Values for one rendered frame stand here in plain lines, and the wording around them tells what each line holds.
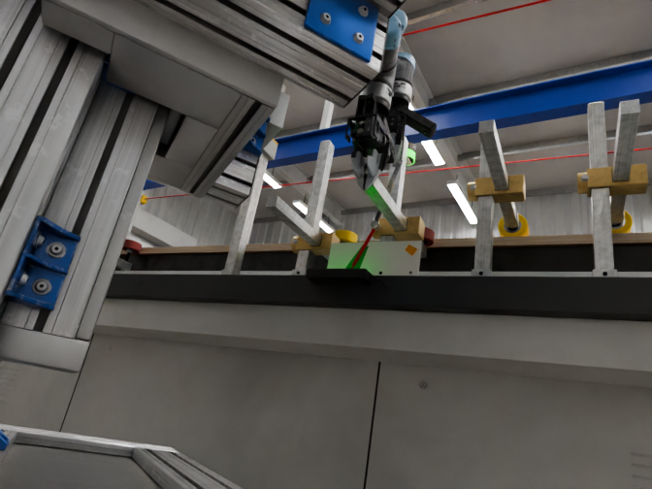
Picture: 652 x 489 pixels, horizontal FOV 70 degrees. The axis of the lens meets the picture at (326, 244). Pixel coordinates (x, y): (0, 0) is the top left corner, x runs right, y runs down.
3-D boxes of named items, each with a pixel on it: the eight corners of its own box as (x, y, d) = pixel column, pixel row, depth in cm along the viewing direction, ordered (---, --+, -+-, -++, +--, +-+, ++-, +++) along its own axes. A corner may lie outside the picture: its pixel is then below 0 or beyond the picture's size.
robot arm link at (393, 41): (347, 32, 98) (346, 70, 108) (401, 38, 97) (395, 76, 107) (353, 5, 101) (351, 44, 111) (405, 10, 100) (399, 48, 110)
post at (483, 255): (487, 307, 107) (495, 131, 124) (472, 307, 108) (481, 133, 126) (490, 311, 110) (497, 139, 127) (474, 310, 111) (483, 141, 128)
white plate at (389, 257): (417, 277, 116) (421, 240, 120) (325, 276, 128) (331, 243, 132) (418, 277, 117) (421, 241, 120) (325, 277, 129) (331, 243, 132)
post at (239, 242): (231, 276, 144) (262, 151, 160) (218, 276, 146) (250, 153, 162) (240, 280, 148) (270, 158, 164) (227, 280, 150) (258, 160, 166)
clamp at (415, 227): (418, 233, 121) (420, 215, 123) (370, 235, 127) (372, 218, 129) (424, 242, 126) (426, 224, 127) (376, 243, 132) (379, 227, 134)
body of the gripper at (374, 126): (342, 140, 103) (350, 95, 107) (357, 161, 110) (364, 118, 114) (374, 135, 99) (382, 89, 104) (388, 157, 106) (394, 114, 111)
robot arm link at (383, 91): (367, 105, 116) (399, 99, 112) (365, 120, 114) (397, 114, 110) (355, 84, 110) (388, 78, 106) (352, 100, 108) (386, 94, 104)
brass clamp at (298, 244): (329, 247, 131) (332, 231, 133) (288, 248, 137) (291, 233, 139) (338, 255, 136) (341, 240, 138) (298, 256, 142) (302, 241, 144)
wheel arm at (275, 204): (275, 209, 114) (278, 193, 115) (263, 210, 115) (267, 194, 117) (346, 272, 149) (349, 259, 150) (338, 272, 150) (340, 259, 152)
